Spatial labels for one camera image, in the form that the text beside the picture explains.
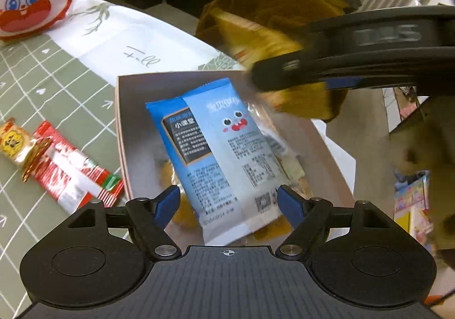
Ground pink cardboard box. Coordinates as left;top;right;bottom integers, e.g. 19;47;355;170
115;70;356;249

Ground blue monster snack packet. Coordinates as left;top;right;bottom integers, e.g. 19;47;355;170
145;79;306;247

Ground white leaf print tablecloth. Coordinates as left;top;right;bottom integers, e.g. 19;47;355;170
46;0;357;195

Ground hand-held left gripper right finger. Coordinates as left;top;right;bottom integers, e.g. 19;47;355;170
276;184;390;258

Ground red white striped snack packet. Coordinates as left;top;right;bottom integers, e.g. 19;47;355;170
33;120;125;216

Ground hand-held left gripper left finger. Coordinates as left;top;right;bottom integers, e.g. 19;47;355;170
67;185;182;258

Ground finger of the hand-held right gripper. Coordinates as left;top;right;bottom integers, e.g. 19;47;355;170
313;75;363;92
249;50;313;92

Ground colourful picture books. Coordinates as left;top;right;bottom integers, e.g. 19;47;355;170
392;170;433;246

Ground green checked tablecloth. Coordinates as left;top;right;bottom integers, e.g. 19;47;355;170
0;32;123;307

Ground small gold-tied candy packet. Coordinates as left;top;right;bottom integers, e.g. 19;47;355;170
0;117;54;184

